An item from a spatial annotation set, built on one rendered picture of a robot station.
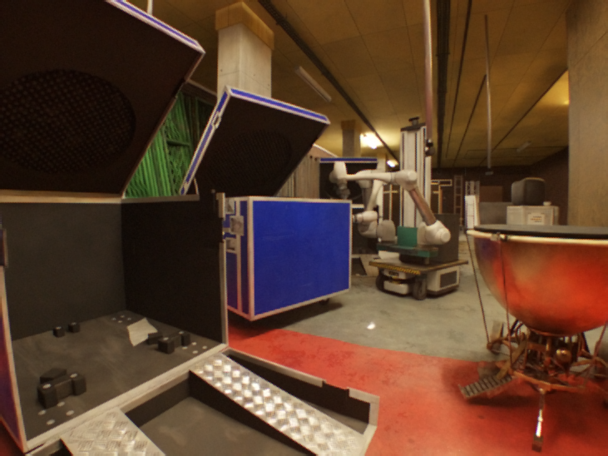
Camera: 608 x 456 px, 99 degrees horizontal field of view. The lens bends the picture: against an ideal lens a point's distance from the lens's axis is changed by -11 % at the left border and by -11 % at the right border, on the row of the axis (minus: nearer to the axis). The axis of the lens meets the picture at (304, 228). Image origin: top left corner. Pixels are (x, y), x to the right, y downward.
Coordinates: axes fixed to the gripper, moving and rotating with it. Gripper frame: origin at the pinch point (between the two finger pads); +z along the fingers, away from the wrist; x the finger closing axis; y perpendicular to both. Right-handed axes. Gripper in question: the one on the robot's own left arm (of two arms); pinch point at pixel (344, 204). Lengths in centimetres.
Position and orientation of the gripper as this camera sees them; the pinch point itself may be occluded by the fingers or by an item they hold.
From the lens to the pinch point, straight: 260.3
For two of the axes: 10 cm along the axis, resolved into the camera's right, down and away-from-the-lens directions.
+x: 7.3, -0.4, 6.8
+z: 1.2, 9.9, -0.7
